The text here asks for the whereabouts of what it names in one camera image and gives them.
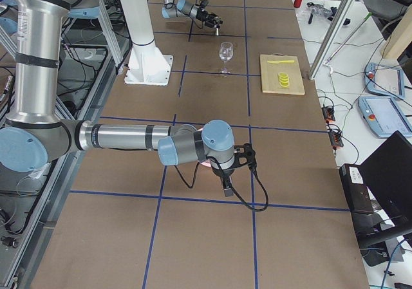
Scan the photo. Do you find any blue teach pendant near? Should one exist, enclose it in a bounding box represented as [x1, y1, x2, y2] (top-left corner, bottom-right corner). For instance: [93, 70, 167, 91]
[358, 96, 411, 138]

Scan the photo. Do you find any wooden board upright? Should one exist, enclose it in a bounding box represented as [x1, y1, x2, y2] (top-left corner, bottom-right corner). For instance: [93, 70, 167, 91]
[381, 5, 412, 59]

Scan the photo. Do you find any aluminium frame post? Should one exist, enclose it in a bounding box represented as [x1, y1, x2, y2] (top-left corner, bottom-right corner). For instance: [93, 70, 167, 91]
[308, 0, 355, 80]

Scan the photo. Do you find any blue teach pendant far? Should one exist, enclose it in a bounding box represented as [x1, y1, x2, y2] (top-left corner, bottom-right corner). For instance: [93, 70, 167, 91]
[364, 62, 405, 99]

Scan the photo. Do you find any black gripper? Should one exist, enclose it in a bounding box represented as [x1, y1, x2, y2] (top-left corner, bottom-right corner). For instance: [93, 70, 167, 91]
[198, 11, 223, 28]
[211, 158, 235, 196]

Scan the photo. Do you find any clear wine glass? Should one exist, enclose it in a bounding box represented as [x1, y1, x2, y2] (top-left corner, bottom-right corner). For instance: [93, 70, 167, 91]
[219, 41, 234, 75]

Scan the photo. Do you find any bamboo cutting board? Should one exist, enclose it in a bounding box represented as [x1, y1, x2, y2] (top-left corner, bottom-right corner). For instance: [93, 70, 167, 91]
[259, 54, 305, 95]

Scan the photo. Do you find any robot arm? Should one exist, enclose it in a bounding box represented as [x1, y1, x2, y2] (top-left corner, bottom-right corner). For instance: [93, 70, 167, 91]
[1, 0, 235, 196]
[162, 0, 223, 33]

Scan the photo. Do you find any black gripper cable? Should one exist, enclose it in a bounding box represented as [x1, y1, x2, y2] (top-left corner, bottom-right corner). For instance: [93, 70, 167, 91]
[173, 155, 269, 212]

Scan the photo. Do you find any computer monitor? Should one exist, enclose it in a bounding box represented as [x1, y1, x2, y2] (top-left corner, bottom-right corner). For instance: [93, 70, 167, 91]
[358, 131, 411, 248]

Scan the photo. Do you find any yellow plastic knife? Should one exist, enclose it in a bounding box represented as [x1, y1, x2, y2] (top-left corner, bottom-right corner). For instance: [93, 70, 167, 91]
[267, 59, 295, 64]

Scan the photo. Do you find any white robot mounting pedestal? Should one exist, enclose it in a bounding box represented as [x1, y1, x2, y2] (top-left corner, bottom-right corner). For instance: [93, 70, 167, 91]
[120, 0, 173, 86]

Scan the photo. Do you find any blue teach pendant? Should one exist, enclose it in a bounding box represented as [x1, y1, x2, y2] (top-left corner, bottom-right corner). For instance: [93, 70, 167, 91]
[364, 62, 405, 99]
[358, 96, 411, 138]

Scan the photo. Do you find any black box on desk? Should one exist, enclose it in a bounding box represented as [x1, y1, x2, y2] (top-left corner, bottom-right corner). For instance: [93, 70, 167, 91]
[339, 163, 382, 214]

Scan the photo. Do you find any pink plastic bowl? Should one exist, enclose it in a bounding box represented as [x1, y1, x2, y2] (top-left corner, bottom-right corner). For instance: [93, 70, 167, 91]
[194, 127, 211, 167]

